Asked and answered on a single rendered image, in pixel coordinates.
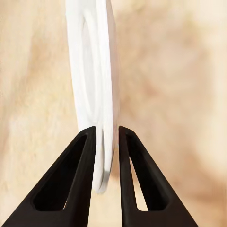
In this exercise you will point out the saucer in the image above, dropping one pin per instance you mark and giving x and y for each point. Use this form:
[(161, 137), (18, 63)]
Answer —
[(94, 68)]

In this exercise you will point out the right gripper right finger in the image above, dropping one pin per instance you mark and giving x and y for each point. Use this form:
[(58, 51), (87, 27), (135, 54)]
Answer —
[(165, 208)]

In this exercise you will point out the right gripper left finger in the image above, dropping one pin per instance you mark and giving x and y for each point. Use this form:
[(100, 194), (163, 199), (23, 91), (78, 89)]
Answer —
[(61, 198)]

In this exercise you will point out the countertop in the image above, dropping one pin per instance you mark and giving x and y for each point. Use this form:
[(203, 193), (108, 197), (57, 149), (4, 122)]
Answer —
[(172, 68)]

